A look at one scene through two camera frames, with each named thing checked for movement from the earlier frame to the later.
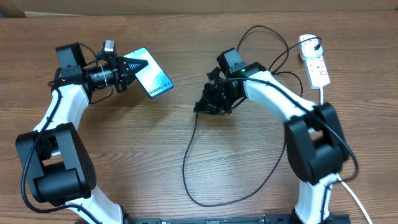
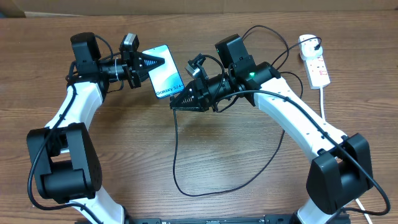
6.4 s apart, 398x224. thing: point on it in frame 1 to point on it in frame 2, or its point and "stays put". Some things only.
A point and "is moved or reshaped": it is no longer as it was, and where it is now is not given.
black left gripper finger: x=130 y=66 to x=147 y=63
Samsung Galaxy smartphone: x=151 y=77 is moved or reshaped
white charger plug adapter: x=310 y=46 stays put
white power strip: x=316 y=71 stays put
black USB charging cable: x=272 y=70 to x=268 y=157
